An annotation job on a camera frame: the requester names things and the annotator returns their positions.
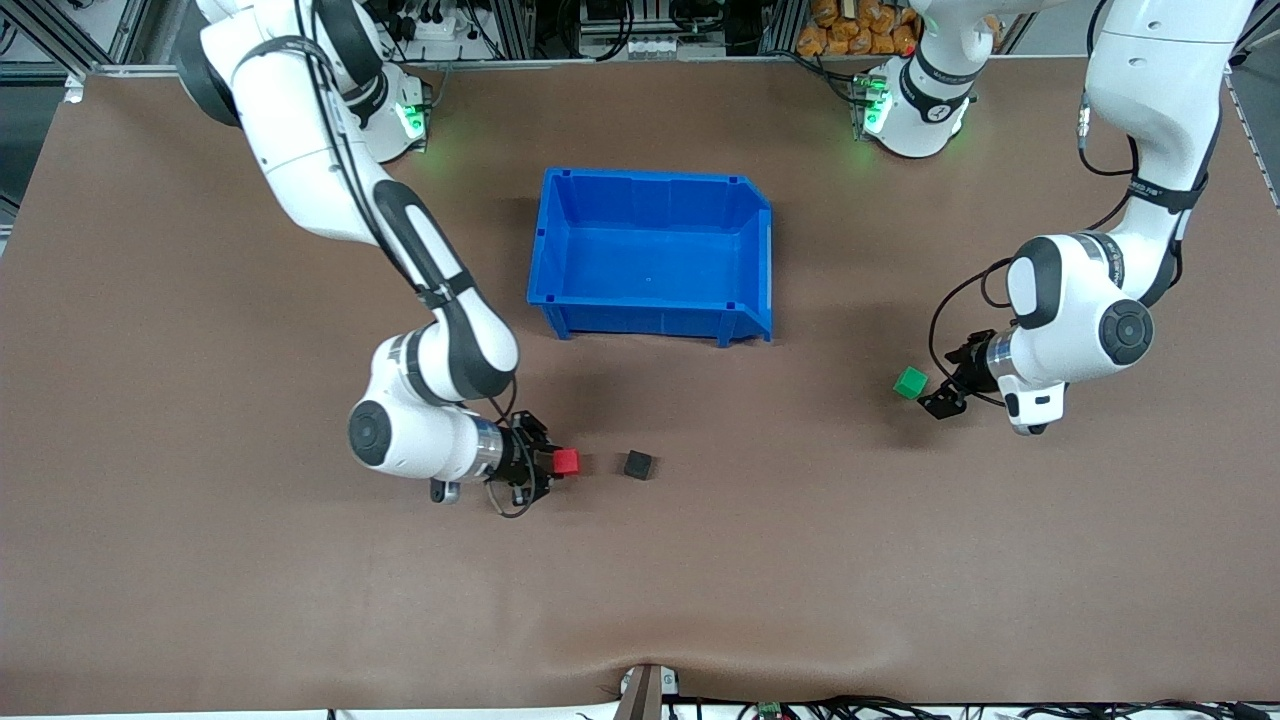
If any brown table cover mat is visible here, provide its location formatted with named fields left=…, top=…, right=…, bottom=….
left=0, top=55, right=1280, bottom=716

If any metal table edge clamp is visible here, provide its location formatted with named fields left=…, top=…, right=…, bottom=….
left=618, top=662, right=683, bottom=720

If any white power strip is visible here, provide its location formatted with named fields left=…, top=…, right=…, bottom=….
left=388, top=4, right=459, bottom=43

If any black cable bundle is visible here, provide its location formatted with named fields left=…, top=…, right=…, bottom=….
left=668, top=694, right=1280, bottom=720

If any bag of orange snacks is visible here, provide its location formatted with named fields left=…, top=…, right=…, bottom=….
left=796, top=0, right=923, bottom=58

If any aluminium frame profile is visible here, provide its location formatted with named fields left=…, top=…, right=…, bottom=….
left=1232, top=0, right=1280, bottom=73
left=0, top=0, right=106, bottom=83

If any blue plastic storage bin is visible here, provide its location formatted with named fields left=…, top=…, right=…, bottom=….
left=526, top=167, right=776, bottom=349

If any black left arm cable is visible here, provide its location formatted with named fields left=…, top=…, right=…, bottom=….
left=928, top=92, right=1143, bottom=409

